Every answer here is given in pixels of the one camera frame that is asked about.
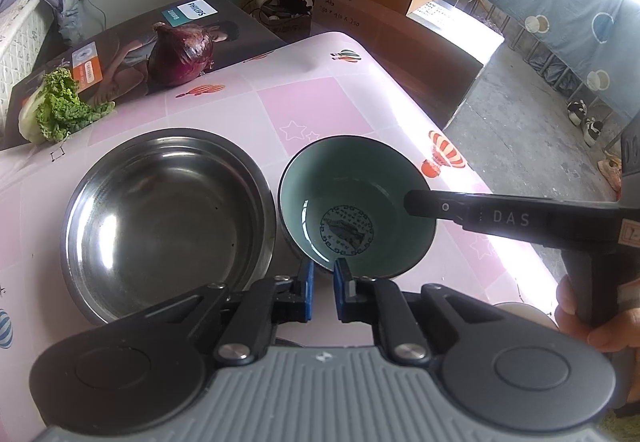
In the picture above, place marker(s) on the pink shoe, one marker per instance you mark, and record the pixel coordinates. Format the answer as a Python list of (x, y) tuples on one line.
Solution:
[(611, 172)]

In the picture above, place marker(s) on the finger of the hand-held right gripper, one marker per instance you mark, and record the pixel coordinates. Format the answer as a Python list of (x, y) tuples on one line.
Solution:
[(430, 204)]

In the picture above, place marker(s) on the white printed ceramic plate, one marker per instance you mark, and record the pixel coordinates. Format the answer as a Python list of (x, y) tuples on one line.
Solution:
[(522, 313)]

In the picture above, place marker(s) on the person's right hand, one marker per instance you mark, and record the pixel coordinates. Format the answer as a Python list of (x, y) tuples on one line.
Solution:
[(607, 337)]

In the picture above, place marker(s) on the large cardboard box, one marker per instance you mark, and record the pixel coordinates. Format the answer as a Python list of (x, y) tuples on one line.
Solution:
[(425, 52)]

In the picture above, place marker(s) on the red onion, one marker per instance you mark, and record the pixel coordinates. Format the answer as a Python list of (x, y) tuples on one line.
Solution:
[(182, 52)]

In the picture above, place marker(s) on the blue blanket with circles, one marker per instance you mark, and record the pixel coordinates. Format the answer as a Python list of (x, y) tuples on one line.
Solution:
[(565, 7)]

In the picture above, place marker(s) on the pink patterned tablecloth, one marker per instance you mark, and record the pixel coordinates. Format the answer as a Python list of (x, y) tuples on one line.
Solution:
[(325, 107)]

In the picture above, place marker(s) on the stainless steel bowl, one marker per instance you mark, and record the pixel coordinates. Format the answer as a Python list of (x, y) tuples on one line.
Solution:
[(165, 222)]

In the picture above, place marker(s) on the teal ceramic bowl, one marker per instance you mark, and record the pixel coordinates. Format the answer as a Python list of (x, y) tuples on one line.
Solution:
[(350, 182)]

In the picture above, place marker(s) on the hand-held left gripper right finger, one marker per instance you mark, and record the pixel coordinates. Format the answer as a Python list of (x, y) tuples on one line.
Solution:
[(342, 293)]

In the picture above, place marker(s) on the white paper sheet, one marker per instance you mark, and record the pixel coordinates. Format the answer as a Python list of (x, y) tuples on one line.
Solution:
[(432, 14)]

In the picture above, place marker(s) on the tape roll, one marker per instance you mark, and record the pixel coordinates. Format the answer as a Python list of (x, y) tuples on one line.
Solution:
[(265, 3)]

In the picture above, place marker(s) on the napa cabbage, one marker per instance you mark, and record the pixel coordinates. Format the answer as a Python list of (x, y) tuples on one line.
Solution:
[(57, 107)]

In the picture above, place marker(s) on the dark printed appliance box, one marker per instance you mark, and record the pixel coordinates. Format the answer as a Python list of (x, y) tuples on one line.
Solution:
[(125, 49)]

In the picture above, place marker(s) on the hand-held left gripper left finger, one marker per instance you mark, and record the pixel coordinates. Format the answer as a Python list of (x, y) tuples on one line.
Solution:
[(306, 293)]

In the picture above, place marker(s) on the black and white sneaker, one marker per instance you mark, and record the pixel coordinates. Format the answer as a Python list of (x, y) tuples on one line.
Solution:
[(578, 112), (593, 132)]

